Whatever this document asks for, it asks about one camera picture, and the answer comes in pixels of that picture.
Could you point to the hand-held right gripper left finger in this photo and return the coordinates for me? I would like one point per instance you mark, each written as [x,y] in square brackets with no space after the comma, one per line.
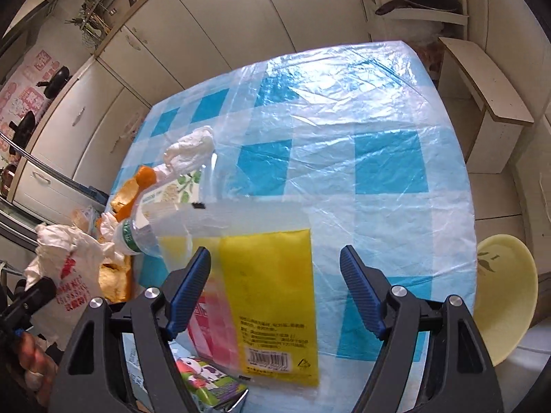
[189,292]

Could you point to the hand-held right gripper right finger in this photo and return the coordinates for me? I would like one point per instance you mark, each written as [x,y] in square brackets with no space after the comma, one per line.
[361,292]

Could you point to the clear plastic bottle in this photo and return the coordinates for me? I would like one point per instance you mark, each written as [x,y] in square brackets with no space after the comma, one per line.
[135,238]

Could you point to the orange peel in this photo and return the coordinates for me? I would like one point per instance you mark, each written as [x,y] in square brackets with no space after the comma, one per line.
[114,277]
[144,177]

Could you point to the yellow plastic packet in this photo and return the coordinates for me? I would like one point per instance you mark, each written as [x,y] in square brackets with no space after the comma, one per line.
[267,275]

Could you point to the person's left hand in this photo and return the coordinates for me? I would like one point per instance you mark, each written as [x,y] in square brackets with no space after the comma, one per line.
[36,361]

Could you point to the white plastic bag red print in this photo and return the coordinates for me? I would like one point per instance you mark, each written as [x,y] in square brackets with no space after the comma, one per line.
[64,266]

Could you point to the colourful cartoon carton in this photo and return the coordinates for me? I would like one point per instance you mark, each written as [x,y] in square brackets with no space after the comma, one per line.
[206,378]

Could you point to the tissue packet with leaf print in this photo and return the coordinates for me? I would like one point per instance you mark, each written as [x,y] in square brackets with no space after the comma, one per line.
[172,191]

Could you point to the pale green bowl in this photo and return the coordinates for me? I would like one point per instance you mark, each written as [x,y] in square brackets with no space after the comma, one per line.
[503,301]

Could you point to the crumpled white wrapper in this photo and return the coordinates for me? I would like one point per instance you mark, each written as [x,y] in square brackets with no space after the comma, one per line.
[189,144]

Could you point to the black pot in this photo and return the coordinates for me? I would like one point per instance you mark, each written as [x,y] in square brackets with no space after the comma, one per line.
[23,127]

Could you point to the black teapot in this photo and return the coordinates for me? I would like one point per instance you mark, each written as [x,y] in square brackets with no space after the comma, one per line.
[56,84]

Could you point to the small wooden stool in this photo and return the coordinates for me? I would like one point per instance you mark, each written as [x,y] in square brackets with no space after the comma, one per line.
[486,81]

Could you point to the white tall kitchen cabinets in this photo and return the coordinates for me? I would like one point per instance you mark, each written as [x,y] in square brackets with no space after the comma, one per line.
[193,17]

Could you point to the white shelf rack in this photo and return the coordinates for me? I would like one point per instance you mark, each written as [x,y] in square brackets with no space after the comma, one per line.
[430,16]

